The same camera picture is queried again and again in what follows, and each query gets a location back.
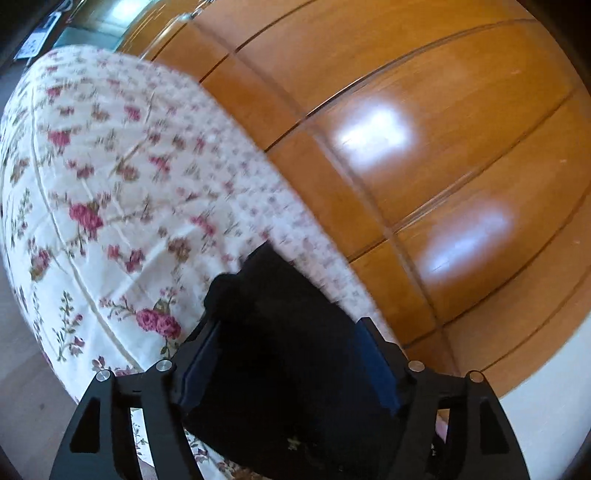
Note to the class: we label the wooden panelled wardrobe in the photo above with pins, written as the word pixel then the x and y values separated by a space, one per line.
pixel 443 145

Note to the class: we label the floral quilted bedspread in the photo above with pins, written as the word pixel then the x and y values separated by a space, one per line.
pixel 126 189

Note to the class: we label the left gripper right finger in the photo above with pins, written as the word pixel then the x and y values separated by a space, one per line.
pixel 440 426

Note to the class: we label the black embroidered pants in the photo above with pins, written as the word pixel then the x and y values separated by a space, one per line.
pixel 290 386

